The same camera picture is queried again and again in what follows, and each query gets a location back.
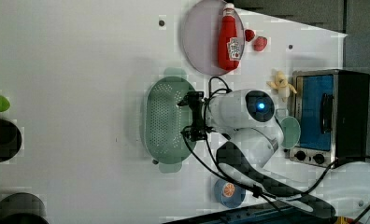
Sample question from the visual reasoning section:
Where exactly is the small green plate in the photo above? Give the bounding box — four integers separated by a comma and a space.
279, 116, 301, 149

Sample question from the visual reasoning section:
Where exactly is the black toaster oven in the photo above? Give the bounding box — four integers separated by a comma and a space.
290, 69, 370, 167

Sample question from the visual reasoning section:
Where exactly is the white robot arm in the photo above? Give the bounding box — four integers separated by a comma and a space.
178, 89, 370, 224

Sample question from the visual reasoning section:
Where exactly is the orange slice toy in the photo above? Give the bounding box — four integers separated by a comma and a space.
222, 183, 235, 198

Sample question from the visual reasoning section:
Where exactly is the peeled banana toy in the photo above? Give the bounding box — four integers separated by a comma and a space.
266, 71, 297, 102

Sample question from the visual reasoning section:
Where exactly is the dark grey cylinder container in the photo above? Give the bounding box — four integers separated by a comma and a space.
0, 192, 49, 224

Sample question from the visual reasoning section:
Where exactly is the green plastic strainer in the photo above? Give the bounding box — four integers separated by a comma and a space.
142, 67, 194, 174

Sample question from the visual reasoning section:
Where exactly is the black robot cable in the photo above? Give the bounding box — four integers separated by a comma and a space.
181, 76, 370, 224

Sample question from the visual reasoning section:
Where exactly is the light red strawberry toy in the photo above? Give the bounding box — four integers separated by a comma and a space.
253, 36, 267, 51

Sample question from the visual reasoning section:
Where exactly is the black cup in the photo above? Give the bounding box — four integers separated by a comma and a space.
0, 119, 22, 162

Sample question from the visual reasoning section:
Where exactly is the dark red strawberry toy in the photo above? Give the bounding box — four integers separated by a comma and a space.
245, 29, 255, 42

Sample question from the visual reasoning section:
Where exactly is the red ketchup bottle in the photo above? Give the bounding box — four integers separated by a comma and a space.
218, 3, 241, 71

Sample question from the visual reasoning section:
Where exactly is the blue bowl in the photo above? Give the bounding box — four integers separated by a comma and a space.
213, 179, 246, 208

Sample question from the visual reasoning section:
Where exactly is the pink round plate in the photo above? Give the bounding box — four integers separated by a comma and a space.
181, 0, 246, 76

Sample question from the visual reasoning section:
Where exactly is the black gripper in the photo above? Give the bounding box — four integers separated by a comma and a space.
178, 91, 212, 142

